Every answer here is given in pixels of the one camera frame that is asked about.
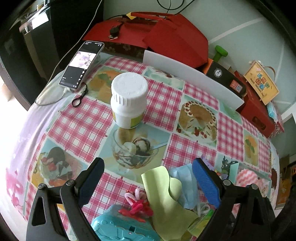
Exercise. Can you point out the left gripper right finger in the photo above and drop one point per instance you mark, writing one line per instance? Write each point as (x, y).
(223, 197)

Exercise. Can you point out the green dumbbell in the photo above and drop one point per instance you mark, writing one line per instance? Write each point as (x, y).
(220, 52)

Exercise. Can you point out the patterned checkered tablecloth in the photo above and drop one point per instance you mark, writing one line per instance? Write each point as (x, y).
(181, 122)

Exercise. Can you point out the light green cloth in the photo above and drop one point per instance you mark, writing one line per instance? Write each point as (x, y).
(170, 219)

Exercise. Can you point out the white pill bottle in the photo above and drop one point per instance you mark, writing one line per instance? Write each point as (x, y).
(128, 99)

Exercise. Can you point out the wooden picture carry box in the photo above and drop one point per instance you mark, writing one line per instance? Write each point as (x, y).
(262, 80)

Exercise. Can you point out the red bags pile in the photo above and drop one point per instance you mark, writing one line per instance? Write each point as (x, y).
(170, 35)

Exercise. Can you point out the teal shallow box tray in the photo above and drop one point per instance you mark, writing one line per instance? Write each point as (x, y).
(233, 172)

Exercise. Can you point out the smartphone on stand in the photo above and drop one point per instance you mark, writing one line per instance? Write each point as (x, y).
(80, 64)

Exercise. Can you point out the teal plastic toy case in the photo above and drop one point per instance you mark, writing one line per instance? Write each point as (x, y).
(115, 223)

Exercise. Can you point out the blue face mask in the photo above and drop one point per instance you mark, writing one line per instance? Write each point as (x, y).
(189, 196)

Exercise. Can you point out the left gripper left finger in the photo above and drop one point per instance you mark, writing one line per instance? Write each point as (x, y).
(76, 193)

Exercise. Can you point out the red gift box right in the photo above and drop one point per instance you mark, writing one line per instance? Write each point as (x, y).
(254, 110)

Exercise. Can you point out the red patterned box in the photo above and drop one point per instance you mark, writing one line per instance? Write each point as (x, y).
(279, 128)

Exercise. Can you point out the black box with gauge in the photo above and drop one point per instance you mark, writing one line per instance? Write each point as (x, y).
(221, 75)

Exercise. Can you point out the white board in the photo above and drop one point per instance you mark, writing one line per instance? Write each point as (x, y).
(194, 77)

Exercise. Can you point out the black monitor cabinet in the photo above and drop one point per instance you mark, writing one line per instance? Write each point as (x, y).
(38, 39)

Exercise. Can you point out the pink white fluffy towel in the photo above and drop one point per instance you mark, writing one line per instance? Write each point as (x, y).
(247, 177)

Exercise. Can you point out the blue wet wipes pack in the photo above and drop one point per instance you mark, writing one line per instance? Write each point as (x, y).
(272, 111)

